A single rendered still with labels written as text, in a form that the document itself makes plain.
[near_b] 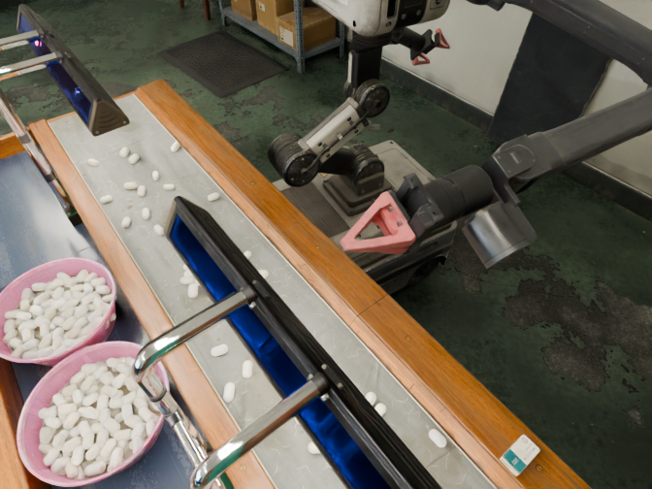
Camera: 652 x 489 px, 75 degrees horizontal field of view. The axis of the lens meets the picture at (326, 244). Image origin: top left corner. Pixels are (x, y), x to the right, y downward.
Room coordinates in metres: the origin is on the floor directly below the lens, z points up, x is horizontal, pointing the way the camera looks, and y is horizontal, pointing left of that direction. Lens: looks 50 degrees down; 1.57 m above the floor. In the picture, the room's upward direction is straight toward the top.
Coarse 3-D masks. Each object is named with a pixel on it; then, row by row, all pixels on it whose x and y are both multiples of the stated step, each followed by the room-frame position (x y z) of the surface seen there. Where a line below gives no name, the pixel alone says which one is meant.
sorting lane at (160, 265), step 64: (64, 128) 1.22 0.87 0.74; (128, 128) 1.22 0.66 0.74; (128, 192) 0.90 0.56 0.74; (192, 192) 0.90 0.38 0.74; (256, 256) 0.67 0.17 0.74; (320, 320) 0.49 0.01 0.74; (256, 384) 0.34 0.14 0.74; (384, 384) 0.34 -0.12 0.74; (256, 448) 0.22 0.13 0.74; (448, 448) 0.22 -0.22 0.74
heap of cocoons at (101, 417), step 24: (120, 360) 0.39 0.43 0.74; (72, 384) 0.34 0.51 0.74; (96, 384) 0.35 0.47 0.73; (120, 384) 0.34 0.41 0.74; (48, 408) 0.29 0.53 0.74; (72, 408) 0.29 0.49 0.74; (96, 408) 0.30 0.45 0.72; (120, 408) 0.30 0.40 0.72; (144, 408) 0.29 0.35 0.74; (48, 432) 0.25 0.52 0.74; (72, 432) 0.25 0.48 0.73; (96, 432) 0.25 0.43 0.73; (120, 432) 0.25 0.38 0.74; (144, 432) 0.25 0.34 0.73; (48, 456) 0.21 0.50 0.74; (72, 456) 0.21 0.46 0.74; (96, 456) 0.21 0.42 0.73; (120, 456) 0.21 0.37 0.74
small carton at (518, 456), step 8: (520, 440) 0.22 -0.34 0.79; (528, 440) 0.22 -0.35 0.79; (512, 448) 0.21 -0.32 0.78; (520, 448) 0.21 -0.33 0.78; (528, 448) 0.21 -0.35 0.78; (536, 448) 0.21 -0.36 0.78; (504, 456) 0.20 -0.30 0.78; (512, 456) 0.20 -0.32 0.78; (520, 456) 0.20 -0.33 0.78; (528, 456) 0.20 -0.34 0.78; (512, 464) 0.19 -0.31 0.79; (520, 464) 0.19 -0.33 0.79; (528, 464) 0.19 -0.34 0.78; (512, 472) 0.18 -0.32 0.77; (520, 472) 0.17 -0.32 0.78
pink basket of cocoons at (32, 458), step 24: (72, 360) 0.38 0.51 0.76; (96, 360) 0.40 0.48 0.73; (48, 384) 0.34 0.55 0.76; (168, 384) 0.33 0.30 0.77; (24, 408) 0.28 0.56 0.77; (24, 432) 0.24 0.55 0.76; (24, 456) 0.20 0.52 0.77; (48, 480) 0.16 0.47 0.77; (72, 480) 0.17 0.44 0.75; (96, 480) 0.16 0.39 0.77
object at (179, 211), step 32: (192, 224) 0.43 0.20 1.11; (192, 256) 0.40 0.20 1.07; (224, 256) 0.37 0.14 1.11; (224, 288) 0.34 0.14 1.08; (256, 288) 0.32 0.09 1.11; (256, 320) 0.28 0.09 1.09; (288, 320) 0.28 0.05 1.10; (256, 352) 0.25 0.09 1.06; (288, 352) 0.23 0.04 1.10; (320, 352) 0.24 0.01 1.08; (288, 384) 0.20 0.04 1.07; (352, 384) 0.21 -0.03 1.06; (320, 416) 0.16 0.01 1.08; (352, 416) 0.15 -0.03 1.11; (320, 448) 0.14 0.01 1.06; (352, 448) 0.13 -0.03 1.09; (384, 448) 0.12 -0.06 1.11; (352, 480) 0.10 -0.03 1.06; (384, 480) 0.10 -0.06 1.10; (416, 480) 0.10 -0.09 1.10
